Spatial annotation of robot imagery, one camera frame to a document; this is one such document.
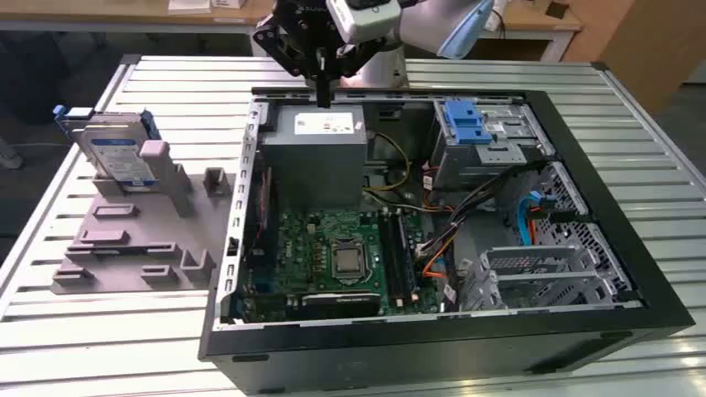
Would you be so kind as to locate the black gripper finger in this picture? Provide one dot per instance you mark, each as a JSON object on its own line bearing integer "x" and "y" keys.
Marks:
{"x": 281, "y": 45}
{"x": 352, "y": 58}

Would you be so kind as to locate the hard disk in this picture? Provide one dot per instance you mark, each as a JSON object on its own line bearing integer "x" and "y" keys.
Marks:
{"x": 112, "y": 157}

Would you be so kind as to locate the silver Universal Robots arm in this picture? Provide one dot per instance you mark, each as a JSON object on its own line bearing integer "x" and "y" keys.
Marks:
{"x": 385, "y": 66}

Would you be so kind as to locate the metal disk bay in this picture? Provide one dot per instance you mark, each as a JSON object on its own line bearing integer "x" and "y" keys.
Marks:
{"x": 546, "y": 276}

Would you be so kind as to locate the small white box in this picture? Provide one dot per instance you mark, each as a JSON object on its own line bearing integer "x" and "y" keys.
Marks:
{"x": 228, "y": 3}

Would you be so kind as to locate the white paper stack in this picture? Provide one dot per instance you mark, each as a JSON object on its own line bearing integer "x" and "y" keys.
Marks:
{"x": 187, "y": 6}

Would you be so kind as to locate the blue plastic drive latch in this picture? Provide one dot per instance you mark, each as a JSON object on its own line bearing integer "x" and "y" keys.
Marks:
{"x": 466, "y": 124}

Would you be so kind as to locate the wooden desk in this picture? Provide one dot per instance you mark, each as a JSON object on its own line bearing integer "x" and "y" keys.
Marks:
{"x": 137, "y": 17}

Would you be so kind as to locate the grey power supply unit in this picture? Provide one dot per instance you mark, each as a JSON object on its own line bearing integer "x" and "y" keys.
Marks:
{"x": 313, "y": 173}

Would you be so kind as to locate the metal optical drive cage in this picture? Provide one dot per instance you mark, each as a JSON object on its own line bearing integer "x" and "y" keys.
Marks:
{"x": 458, "y": 173}

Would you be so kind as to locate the dark brown square object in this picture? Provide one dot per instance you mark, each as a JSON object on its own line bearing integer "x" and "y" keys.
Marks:
{"x": 559, "y": 10}

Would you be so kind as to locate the green motherboard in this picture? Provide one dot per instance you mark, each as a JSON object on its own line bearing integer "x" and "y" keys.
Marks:
{"x": 308, "y": 240}

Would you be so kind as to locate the black RAM stick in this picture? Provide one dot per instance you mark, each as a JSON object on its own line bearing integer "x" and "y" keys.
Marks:
{"x": 407, "y": 256}

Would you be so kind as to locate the silver CPU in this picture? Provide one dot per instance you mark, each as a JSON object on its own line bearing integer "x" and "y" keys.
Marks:
{"x": 348, "y": 261}

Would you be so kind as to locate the grey parts rack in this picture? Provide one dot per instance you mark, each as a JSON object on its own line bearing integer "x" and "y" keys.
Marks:
{"x": 143, "y": 223}

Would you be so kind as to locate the white furniture foot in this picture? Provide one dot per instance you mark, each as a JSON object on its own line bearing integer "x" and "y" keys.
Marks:
{"x": 9, "y": 155}

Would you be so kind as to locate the black graphics card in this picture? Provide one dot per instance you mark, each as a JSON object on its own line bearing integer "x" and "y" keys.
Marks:
{"x": 336, "y": 304}

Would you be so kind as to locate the black PC case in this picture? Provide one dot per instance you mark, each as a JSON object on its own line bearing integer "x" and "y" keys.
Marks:
{"x": 385, "y": 355}

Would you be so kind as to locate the pale grey camera box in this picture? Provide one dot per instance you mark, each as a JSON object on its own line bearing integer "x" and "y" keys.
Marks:
{"x": 364, "y": 20}

